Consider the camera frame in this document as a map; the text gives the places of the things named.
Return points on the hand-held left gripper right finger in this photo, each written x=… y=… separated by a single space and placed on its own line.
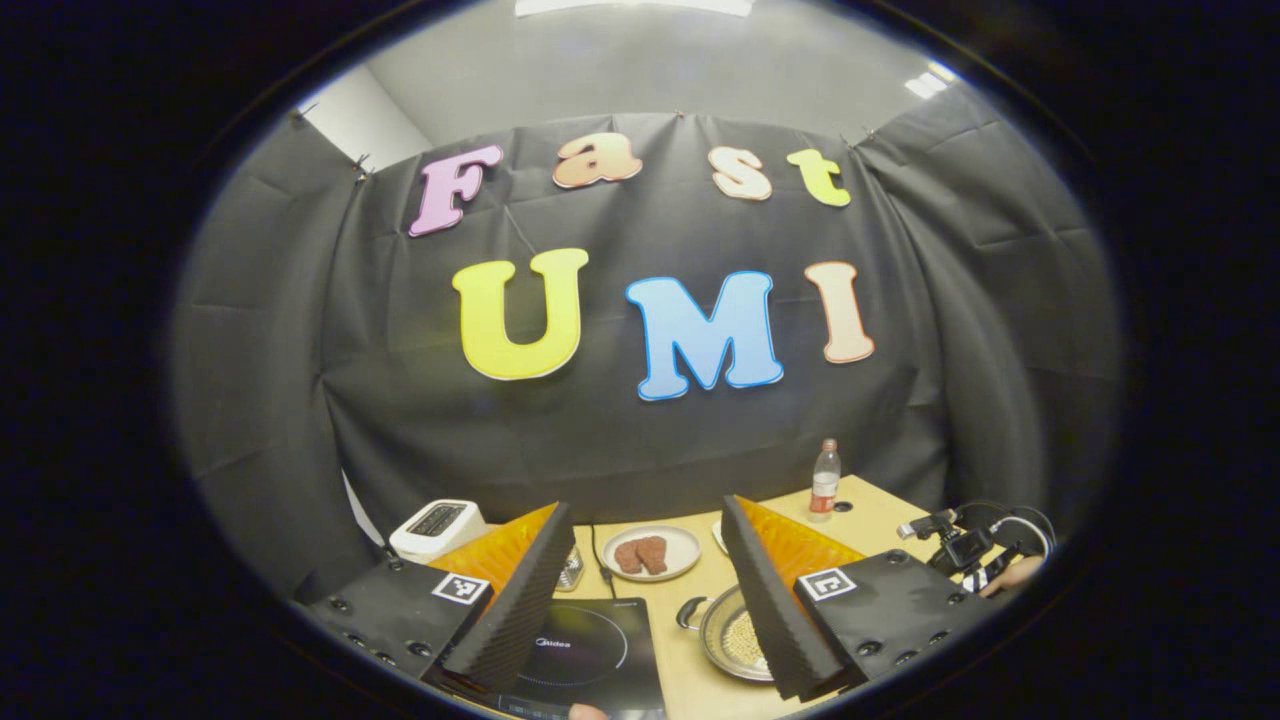
x=775 y=610

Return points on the clear bottle with red label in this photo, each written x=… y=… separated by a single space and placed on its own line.
x=824 y=485

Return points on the black induction cooktop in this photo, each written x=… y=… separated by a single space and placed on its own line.
x=600 y=655

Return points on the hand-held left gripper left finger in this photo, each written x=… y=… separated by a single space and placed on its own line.
x=510 y=610

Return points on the red meat slice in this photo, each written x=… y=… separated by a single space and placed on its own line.
x=653 y=554
x=628 y=558

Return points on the large ceiling light panel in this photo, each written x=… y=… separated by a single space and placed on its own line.
x=630 y=5

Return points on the white divided dish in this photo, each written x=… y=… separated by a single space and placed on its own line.
x=720 y=537

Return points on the small ceiling light panel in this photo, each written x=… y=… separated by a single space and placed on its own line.
x=927 y=84

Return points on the white toaster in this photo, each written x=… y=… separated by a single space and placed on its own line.
x=435 y=530

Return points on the yellow soybeans pile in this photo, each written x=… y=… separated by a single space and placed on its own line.
x=742 y=635

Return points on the round white plate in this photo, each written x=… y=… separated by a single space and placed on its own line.
x=684 y=545

